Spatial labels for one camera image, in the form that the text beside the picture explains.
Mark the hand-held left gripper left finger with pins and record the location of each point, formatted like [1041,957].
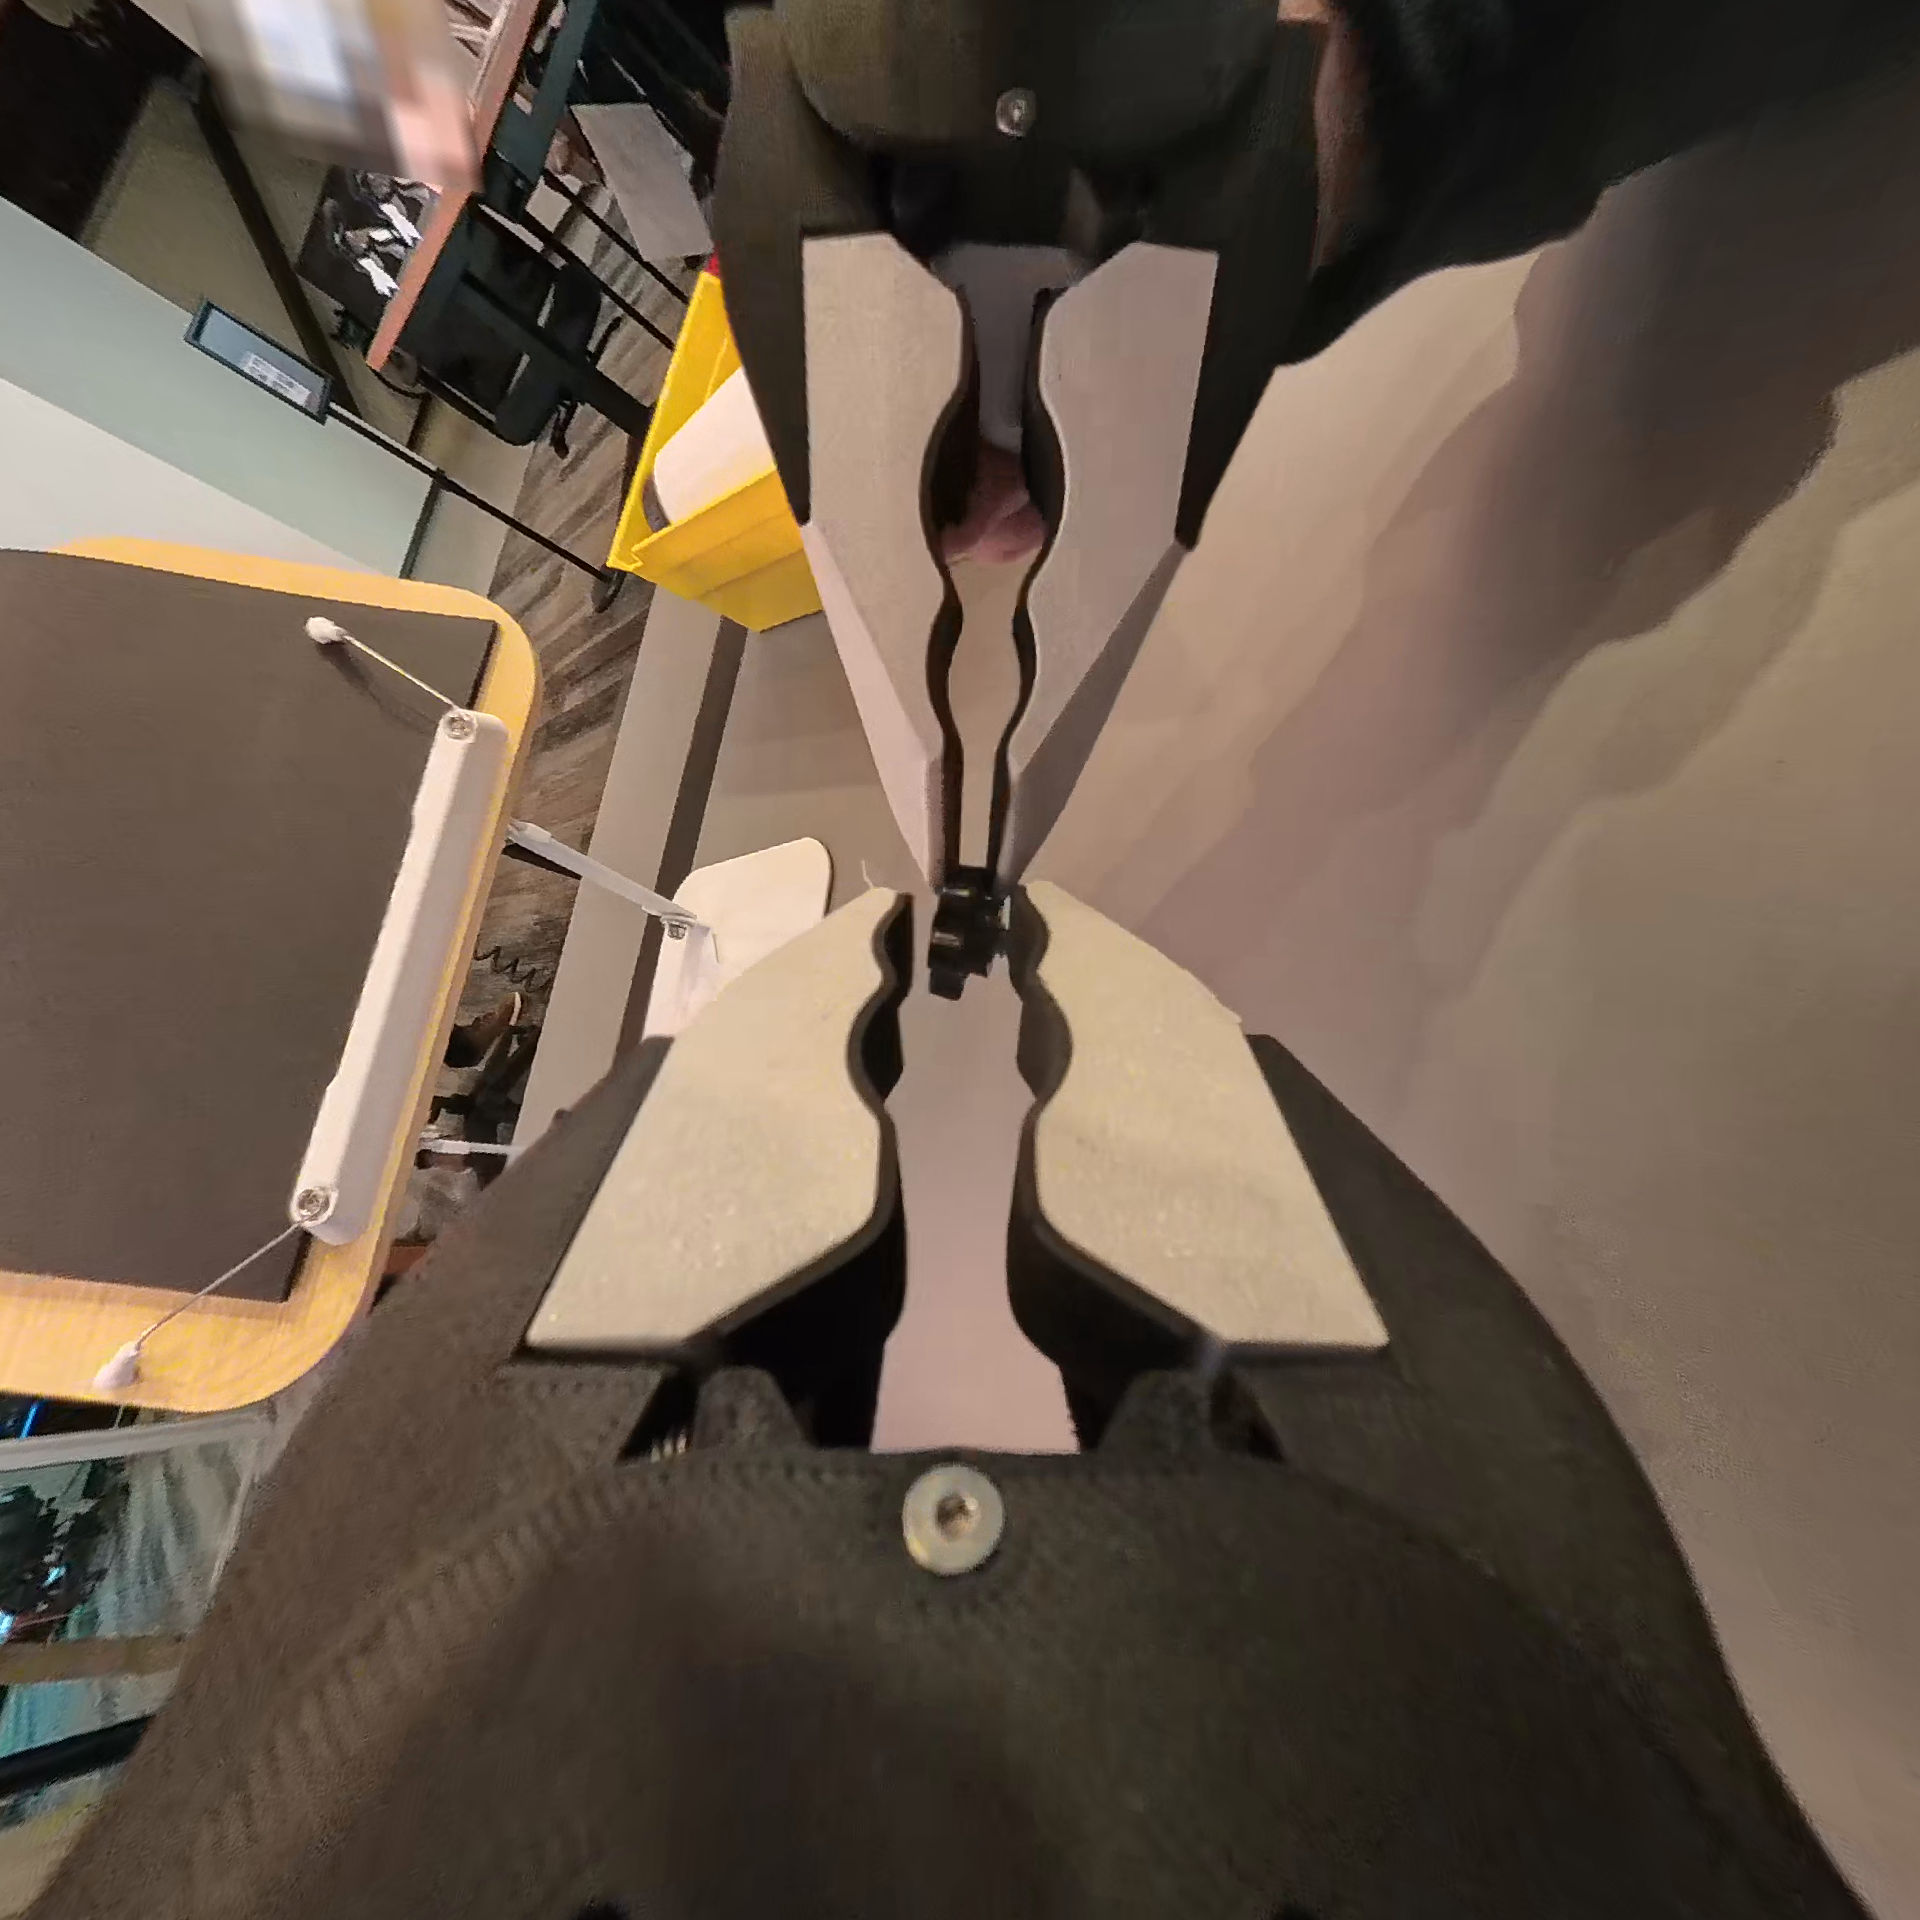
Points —
[722,1200]

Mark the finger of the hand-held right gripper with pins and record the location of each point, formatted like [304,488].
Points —
[870,419]
[1126,419]

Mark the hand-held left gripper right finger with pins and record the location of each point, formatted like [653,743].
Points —
[1200,1200]

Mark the yellow bin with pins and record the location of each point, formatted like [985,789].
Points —
[722,564]

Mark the black knob screw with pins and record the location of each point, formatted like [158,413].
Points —
[962,930]

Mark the white roll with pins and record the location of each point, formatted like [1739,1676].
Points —
[706,451]

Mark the black office chair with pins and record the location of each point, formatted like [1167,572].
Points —
[511,317]

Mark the dark wooden desk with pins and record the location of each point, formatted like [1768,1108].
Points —
[481,181]

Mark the small dark sign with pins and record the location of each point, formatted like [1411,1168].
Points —
[264,365]

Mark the black board with wooden rim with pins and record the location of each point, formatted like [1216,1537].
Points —
[181,900]

